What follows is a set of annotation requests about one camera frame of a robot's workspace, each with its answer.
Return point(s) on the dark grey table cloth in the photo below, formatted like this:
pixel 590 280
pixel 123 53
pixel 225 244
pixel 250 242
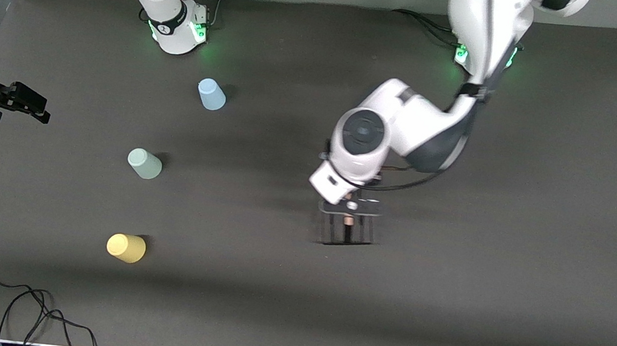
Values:
pixel 444 302

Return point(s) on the pale green plastic cup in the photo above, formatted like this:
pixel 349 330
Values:
pixel 145 164

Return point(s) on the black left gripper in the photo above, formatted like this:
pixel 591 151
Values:
pixel 374 182

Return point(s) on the light blue plastic cup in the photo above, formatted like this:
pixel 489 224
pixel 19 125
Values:
pixel 211 97

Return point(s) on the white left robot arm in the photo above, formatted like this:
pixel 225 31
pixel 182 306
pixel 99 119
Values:
pixel 406 120

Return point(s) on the yellow plastic cup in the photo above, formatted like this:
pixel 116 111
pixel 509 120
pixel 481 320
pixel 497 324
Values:
pixel 126 248

